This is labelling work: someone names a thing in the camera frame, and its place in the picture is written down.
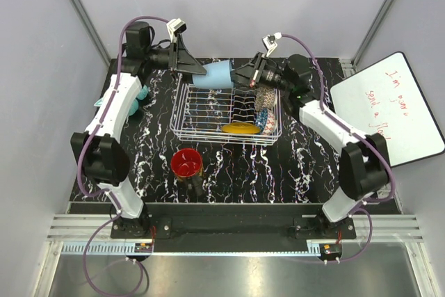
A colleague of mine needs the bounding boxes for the white wire dish rack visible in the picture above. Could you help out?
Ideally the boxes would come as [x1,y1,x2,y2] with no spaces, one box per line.
[170,82,282,145]

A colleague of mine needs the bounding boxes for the light blue cup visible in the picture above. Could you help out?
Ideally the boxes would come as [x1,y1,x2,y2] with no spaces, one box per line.
[192,60,234,90]

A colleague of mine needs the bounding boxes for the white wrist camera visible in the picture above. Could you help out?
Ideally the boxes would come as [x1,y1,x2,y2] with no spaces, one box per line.
[262,32,282,58]
[166,18,187,42]

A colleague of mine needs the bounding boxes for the blue patterned bowl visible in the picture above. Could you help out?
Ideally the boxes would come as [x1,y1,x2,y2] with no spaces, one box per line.
[255,108,276,136]

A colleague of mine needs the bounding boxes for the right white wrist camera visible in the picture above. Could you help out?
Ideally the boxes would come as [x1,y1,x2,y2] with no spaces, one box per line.
[262,32,282,58]

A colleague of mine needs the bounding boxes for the white whiteboard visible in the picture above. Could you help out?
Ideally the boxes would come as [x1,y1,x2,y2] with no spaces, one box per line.
[330,51,444,167]

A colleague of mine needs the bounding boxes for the red patterned white bowl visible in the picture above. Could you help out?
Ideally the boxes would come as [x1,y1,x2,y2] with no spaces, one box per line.
[254,87,277,112]

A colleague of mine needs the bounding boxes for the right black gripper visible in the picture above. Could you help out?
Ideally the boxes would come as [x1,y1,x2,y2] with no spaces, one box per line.
[224,53,292,94]

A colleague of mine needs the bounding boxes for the black marble mat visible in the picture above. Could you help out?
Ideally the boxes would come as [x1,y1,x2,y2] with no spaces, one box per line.
[121,71,340,204]

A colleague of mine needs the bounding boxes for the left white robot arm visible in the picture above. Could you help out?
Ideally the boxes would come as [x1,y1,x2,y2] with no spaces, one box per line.
[70,16,207,239]

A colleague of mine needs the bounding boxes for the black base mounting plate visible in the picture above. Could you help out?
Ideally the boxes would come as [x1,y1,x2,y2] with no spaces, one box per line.
[111,203,357,241]

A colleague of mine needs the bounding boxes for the yellow brown-rimmed bowl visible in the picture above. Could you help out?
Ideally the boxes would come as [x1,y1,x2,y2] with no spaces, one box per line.
[221,122,261,134]

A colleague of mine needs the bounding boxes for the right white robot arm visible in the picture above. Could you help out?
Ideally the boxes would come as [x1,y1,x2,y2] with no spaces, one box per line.
[230,54,391,239]

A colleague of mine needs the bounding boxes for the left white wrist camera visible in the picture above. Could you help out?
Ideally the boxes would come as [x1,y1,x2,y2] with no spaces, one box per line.
[166,18,187,42]

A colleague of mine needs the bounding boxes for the teal cat-ear headphones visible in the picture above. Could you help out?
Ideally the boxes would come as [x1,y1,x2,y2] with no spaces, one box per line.
[94,85,149,117]

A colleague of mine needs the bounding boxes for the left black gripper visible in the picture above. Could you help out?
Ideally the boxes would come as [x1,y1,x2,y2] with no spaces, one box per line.
[145,34,209,83]

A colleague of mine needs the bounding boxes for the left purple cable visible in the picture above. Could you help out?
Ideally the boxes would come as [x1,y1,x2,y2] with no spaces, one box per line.
[76,15,175,296]

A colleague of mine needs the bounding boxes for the red black mug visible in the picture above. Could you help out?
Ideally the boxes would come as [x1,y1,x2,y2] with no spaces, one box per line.
[170,148,204,197]

